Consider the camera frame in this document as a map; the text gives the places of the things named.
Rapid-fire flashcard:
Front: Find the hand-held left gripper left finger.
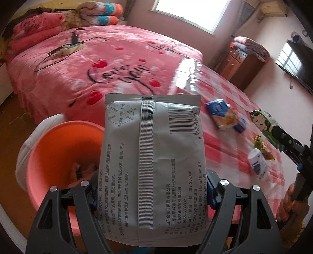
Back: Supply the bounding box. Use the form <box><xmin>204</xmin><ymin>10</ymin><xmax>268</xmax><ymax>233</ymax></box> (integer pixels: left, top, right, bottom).
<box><xmin>26</xmin><ymin>174</ymin><xmax>108</xmax><ymax>254</ymax></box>

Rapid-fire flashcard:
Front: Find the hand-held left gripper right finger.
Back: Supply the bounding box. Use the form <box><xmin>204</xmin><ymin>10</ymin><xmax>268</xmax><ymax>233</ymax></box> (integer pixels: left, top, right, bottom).
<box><xmin>198</xmin><ymin>169</ymin><xmax>282</xmax><ymax>254</ymax></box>

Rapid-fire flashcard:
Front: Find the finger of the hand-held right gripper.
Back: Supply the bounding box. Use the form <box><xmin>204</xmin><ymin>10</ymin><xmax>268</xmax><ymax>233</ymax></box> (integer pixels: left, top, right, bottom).
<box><xmin>270</xmin><ymin>125</ymin><xmax>297</xmax><ymax>147</ymax></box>
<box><xmin>279</xmin><ymin>144</ymin><xmax>304</xmax><ymax>163</ymax></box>

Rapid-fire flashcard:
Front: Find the yellow snack wrapper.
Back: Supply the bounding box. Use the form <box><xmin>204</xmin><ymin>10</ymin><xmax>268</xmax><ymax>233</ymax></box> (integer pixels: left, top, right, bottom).
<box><xmin>252</xmin><ymin>135</ymin><xmax>275</xmax><ymax>160</ymax></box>

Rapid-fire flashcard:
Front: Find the green cartoon snack packet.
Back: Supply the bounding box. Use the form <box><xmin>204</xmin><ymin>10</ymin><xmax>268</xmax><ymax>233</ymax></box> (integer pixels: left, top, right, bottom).
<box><xmin>248</xmin><ymin>109</ymin><xmax>284</xmax><ymax>150</ymax></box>

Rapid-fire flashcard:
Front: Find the small white bottle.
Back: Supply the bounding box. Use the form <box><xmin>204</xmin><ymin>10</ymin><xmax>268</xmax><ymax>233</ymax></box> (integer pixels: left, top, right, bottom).
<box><xmin>247</xmin><ymin>148</ymin><xmax>269</xmax><ymax>181</ymax></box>

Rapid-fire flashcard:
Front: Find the pink plastic bin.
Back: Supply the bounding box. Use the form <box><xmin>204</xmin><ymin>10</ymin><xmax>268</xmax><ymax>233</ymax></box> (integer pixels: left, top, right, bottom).
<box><xmin>26</xmin><ymin>121</ymin><xmax>106</xmax><ymax>224</ymax></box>

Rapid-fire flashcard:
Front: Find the blue white tissue pack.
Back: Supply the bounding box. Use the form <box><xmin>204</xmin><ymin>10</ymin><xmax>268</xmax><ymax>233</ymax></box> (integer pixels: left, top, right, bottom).
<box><xmin>205</xmin><ymin>98</ymin><xmax>248</xmax><ymax>133</ymax></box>

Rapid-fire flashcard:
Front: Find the grey wet wipes packet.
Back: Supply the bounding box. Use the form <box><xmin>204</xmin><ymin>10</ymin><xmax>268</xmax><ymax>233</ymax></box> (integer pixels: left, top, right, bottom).
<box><xmin>99</xmin><ymin>93</ymin><xmax>211</xmax><ymax>248</ymax></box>

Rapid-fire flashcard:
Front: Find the person's right hand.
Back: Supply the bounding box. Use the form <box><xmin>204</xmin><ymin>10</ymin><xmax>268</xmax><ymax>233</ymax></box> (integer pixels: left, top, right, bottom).
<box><xmin>276</xmin><ymin>184</ymin><xmax>310</xmax><ymax>223</ymax></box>

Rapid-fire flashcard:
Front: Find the red white checkered tablecloth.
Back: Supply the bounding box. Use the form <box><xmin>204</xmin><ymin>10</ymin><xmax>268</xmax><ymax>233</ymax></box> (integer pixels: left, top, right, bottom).
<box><xmin>169</xmin><ymin>57</ymin><xmax>286</xmax><ymax>225</ymax></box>

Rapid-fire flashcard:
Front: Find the brown wooden cabinet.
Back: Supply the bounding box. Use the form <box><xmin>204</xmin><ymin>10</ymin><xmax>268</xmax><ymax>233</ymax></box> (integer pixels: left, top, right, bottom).
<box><xmin>215</xmin><ymin>41</ymin><xmax>264</xmax><ymax>92</ymax></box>

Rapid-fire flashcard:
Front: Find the folded pink grey blanket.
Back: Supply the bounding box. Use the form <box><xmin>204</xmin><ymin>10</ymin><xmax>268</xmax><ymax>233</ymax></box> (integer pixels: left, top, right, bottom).
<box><xmin>231</xmin><ymin>36</ymin><xmax>270</xmax><ymax>63</ymax></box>

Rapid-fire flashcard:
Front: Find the white air conditioner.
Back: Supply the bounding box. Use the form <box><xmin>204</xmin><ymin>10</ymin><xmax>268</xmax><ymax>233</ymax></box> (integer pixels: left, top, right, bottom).
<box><xmin>259</xmin><ymin>0</ymin><xmax>290</xmax><ymax>17</ymax></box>

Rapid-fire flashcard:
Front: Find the window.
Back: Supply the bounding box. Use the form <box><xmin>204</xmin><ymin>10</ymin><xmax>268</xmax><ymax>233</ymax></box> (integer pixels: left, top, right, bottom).
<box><xmin>150</xmin><ymin>0</ymin><xmax>231</xmax><ymax>35</ymax></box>

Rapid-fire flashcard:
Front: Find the pink heart print bedspread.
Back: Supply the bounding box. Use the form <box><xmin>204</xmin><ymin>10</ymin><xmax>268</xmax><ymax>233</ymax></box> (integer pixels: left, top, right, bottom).
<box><xmin>8</xmin><ymin>26</ymin><xmax>203</xmax><ymax>127</ymax></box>

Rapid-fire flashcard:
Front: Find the colourful folded quilt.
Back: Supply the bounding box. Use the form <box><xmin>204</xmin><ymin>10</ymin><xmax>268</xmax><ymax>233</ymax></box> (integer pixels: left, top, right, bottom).
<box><xmin>78</xmin><ymin>2</ymin><xmax>125</xmax><ymax>27</ymax></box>

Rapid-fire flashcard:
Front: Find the yellow floral pillow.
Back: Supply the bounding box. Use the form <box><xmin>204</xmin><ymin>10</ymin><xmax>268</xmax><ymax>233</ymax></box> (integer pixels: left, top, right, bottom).
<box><xmin>57</xmin><ymin>8</ymin><xmax>85</xmax><ymax>31</ymax></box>

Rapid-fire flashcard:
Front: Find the dark brown cloth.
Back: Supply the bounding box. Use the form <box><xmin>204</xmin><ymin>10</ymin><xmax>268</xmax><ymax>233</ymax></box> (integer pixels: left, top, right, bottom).
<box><xmin>15</xmin><ymin>7</ymin><xmax>49</xmax><ymax>22</ymax></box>

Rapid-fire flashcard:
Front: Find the black wall television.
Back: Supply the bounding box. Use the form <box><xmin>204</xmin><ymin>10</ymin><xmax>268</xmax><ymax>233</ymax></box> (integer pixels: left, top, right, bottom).
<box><xmin>275</xmin><ymin>40</ymin><xmax>313</xmax><ymax>94</ymax></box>

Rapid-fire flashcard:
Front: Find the white power strip with cables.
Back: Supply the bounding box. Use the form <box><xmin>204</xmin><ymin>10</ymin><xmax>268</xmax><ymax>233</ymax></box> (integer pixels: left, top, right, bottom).
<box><xmin>34</xmin><ymin>27</ymin><xmax>110</xmax><ymax>72</ymax></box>

